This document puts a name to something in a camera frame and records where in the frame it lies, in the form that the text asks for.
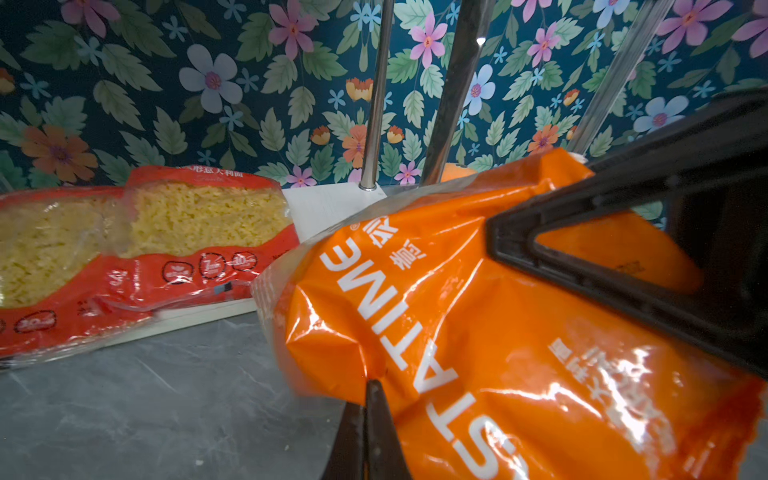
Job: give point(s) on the red macaroni bag large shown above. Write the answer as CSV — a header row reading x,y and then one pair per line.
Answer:
x,y
196,235

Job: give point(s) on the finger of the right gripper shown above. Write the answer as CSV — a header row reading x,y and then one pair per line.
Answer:
x,y
670,231

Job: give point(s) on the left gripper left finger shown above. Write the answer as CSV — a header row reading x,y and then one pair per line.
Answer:
x,y
347,460

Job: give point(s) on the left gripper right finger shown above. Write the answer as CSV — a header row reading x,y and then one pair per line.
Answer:
x,y
383,456

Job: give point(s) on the orange macaroni bag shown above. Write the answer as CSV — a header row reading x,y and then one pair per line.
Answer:
x,y
489,372

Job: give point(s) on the red macaroni bag small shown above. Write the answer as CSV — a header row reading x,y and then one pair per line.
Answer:
x,y
53,272

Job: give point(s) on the orange fish plush toy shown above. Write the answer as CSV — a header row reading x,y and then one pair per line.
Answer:
x,y
452,171

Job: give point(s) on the white two-tier shelf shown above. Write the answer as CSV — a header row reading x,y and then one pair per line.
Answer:
x,y
315,209

